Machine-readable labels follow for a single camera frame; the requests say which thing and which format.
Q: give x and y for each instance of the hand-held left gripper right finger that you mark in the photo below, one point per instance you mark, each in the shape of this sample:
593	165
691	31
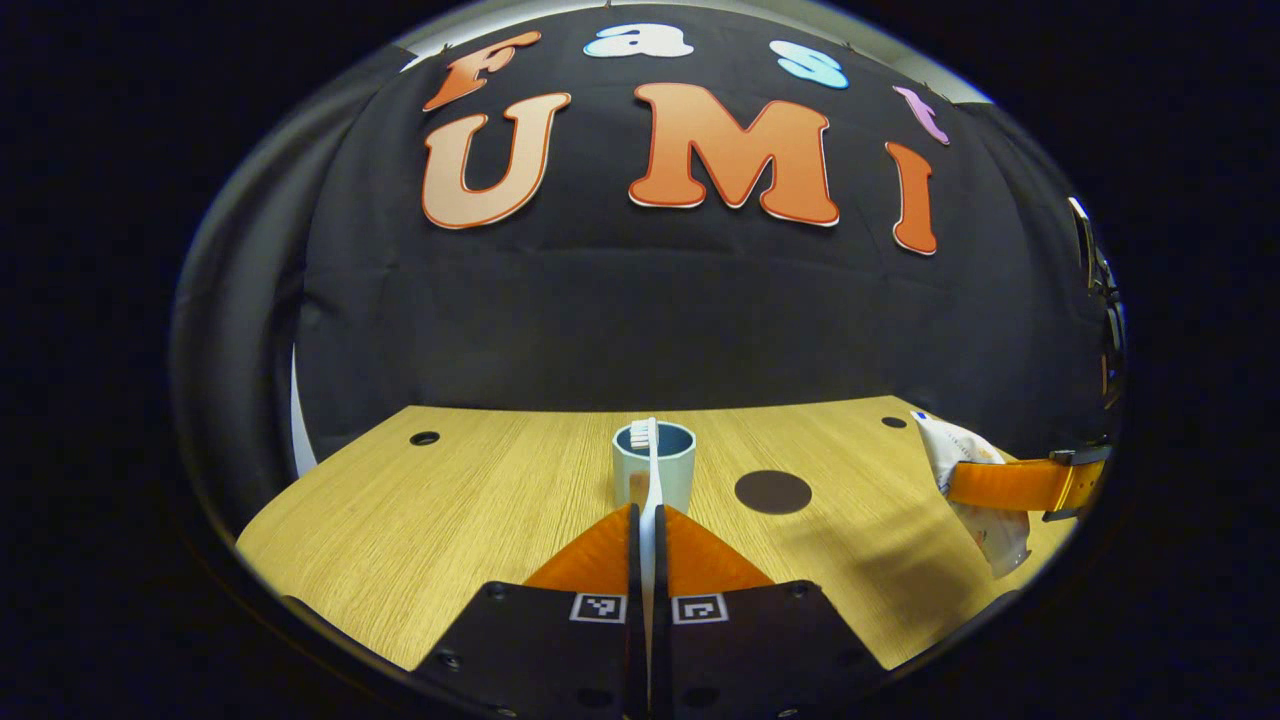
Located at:
662	650

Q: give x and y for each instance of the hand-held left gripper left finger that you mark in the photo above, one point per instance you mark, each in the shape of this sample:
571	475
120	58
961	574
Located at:
634	650

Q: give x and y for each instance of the white toothbrush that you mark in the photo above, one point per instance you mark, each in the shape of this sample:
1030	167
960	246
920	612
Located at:
652	480

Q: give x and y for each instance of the black backdrop cloth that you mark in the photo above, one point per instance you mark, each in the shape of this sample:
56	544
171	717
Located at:
640	320

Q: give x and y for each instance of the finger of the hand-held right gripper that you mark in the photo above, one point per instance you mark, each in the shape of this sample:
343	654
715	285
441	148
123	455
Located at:
1010	485

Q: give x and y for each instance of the white toothpaste tube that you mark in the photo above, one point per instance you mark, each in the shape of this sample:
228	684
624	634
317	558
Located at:
960	445

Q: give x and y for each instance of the light blue cup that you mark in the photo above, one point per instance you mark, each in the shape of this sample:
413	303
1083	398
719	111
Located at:
678	480

